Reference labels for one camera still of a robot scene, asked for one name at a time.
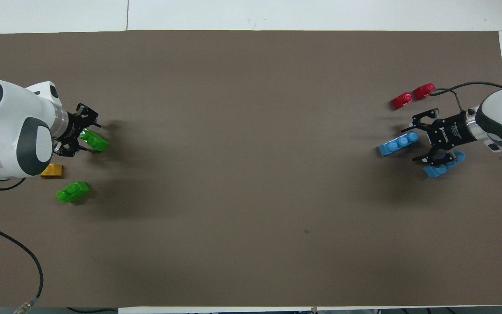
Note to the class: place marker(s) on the green two-stud toy brick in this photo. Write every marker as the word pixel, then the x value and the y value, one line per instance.
pixel 96 142
pixel 72 192

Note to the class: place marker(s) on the blue three-stud toy brick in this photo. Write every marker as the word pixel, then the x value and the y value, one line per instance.
pixel 440 170
pixel 395 145

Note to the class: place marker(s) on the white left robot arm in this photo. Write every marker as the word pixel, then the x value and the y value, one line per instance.
pixel 7 126

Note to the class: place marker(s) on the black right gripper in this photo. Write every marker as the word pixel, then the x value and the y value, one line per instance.
pixel 451 130

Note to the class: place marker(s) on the brown table mat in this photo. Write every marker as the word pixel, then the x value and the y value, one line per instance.
pixel 251 174

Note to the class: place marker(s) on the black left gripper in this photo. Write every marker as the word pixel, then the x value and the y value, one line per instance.
pixel 71 128

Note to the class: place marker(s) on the yellow two-stud toy brick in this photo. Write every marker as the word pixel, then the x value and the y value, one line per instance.
pixel 53 170

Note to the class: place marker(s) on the red single-stud toy brick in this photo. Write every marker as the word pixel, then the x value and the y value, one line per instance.
pixel 423 91
pixel 401 101

